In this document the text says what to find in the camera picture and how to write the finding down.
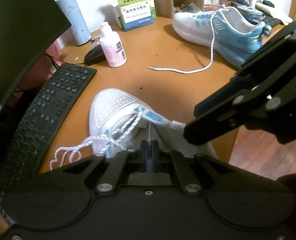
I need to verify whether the black computer monitor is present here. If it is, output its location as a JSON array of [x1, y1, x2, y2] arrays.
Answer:
[[0, 0, 72, 140]]

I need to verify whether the white blue sneaker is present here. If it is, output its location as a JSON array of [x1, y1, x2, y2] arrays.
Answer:
[[172, 6, 273, 68], [89, 88, 220, 165]]

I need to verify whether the black computer mouse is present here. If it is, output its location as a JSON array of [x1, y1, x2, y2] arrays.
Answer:
[[84, 46, 106, 65]]

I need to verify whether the light blue thermos bottle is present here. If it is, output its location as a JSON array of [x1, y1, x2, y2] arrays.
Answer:
[[55, 0, 91, 47]]

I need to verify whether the pink box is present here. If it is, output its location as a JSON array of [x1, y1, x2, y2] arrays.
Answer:
[[44, 40, 62, 64]]

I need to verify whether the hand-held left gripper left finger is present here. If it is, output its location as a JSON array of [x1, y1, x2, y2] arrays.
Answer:
[[63, 140, 148, 193]]

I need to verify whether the cream rolled cloth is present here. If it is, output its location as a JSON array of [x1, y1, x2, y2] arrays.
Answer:
[[255, 2, 294, 26]]

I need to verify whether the black keyboard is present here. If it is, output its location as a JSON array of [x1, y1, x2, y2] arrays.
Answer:
[[0, 63, 98, 205]]

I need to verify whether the white pink plastic bottle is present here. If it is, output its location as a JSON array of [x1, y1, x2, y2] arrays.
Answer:
[[99, 22, 127, 67]]

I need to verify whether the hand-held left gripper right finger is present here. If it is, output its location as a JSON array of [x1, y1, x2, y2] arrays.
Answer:
[[152, 140, 234, 193]]

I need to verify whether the round blue tin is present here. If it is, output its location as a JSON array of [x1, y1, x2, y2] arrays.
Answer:
[[238, 5, 259, 18]]

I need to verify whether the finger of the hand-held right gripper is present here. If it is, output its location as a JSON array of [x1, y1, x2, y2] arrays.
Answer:
[[193, 17, 296, 117], [184, 62, 296, 145]]

